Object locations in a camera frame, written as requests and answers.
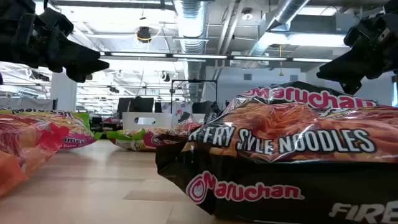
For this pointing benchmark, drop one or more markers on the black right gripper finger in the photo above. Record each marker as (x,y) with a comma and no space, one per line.
(353,86)
(345,70)

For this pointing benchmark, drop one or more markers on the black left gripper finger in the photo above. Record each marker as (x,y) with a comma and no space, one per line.
(68,49)
(84,70)

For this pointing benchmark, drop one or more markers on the black Maruchan fire noodle pack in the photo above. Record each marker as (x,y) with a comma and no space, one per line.
(189,127)
(264,186)
(311,99)

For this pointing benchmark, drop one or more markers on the pink shrimp ramen packet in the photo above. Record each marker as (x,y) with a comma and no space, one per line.
(74,130)

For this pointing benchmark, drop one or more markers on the green Maruchan ramen pack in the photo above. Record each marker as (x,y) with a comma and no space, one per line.
(136,141)

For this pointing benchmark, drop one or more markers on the red Maruchan noodle pack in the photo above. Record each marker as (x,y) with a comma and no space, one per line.
(25,149)

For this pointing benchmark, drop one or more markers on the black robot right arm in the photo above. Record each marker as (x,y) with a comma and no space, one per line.
(392,5)

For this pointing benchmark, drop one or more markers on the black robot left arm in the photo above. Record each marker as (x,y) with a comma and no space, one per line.
(15,6)

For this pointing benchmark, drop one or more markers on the white building column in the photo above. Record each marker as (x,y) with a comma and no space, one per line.
(63,93)

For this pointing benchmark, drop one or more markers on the grey curtain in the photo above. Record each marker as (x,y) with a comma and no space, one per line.
(28,103)

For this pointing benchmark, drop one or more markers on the black computer monitor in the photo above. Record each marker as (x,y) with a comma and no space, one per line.
(141,104)

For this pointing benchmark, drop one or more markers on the black round ceiling device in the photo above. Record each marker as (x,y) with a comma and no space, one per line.
(144,33)

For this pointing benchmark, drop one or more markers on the black ceiling spotlight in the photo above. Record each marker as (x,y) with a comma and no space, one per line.
(165,76)

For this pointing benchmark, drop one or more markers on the white floral cloth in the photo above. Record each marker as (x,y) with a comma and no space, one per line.
(174,107)

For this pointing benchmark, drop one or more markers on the round white ceiling sensor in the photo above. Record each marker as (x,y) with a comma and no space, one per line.
(247,14)

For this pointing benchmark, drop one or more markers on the long ceiling light strip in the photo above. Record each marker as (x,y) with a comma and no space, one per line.
(199,56)

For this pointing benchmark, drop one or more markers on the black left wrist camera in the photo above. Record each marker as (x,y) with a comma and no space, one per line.
(57,21)

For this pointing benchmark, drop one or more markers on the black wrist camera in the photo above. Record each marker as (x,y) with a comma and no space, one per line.
(57,21)
(354,36)

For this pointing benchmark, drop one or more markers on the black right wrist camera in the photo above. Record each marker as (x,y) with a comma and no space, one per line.
(354,36)

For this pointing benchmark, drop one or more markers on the grey wall vent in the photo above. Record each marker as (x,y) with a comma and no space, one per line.
(247,76)
(293,77)

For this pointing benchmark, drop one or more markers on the slanted silver ventilation duct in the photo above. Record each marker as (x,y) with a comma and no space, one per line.
(289,12)

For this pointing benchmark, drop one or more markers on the large silver ventilation duct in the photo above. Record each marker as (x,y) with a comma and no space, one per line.
(190,31)

